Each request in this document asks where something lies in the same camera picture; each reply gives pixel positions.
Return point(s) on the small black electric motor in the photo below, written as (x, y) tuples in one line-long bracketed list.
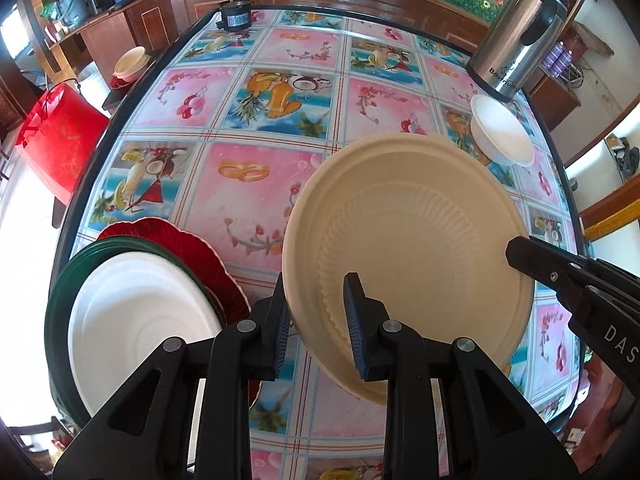
[(234, 17)]

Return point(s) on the white foam plate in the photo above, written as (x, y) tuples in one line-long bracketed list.
[(140, 320)]

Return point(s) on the stainless steel thermos jug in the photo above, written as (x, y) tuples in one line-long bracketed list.
[(515, 45)]

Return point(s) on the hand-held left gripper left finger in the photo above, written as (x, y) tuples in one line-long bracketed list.
[(281, 332)]

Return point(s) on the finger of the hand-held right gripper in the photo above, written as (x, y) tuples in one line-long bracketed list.
[(537, 257)]

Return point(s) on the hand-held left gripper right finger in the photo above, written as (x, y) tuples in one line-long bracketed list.
[(354, 332)]

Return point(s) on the purple bottles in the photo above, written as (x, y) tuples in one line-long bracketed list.
[(561, 56)]

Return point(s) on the red paper bag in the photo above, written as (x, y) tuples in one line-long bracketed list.
[(62, 140)]

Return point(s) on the small cream bowl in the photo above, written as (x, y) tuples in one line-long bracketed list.
[(131, 62)]

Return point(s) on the white foam bowl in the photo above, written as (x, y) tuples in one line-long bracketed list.
[(500, 132)]

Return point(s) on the red scalloped plate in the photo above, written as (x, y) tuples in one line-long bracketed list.
[(200, 250)]

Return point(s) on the grey kettle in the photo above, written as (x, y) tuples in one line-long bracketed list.
[(72, 7)]

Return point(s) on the fruit print tablecloth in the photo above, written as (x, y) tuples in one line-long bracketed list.
[(240, 170)]

